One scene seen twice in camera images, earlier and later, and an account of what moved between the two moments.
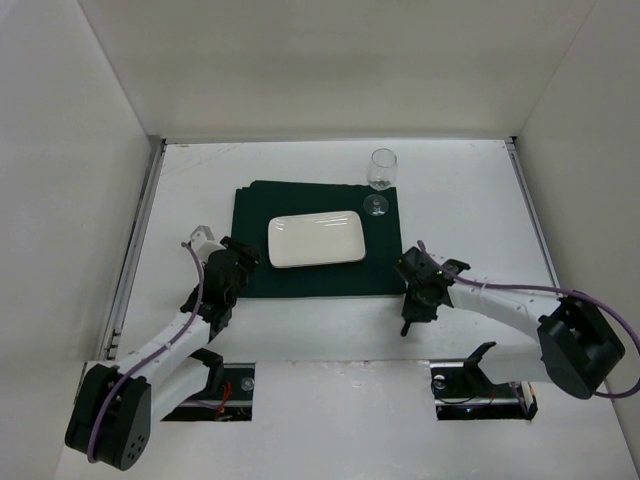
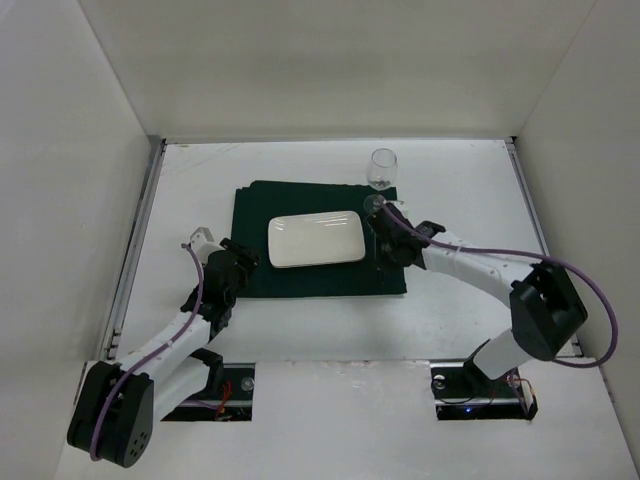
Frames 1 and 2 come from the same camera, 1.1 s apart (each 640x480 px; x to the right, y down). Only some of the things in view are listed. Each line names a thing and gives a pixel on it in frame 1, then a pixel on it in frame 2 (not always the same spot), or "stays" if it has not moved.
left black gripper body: (240, 250) stays
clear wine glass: (381, 174) stays
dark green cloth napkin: (257, 203) stays
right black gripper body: (413, 310) -> (382, 232)
